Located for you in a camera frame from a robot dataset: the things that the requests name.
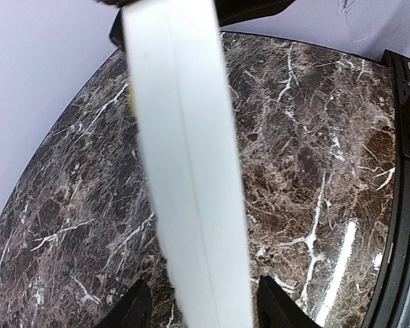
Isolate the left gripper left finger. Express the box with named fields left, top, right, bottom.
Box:
left=102, top=279, right=152, bottom=328

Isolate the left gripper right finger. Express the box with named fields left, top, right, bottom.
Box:
left=258, top=276, right=320, bottom=328

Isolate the white remote control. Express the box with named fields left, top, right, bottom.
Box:
left=122, top=1, right=254, bottom=327

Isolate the black front table rail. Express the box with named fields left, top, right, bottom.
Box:
left=363, top=51, right=410, bottom=327

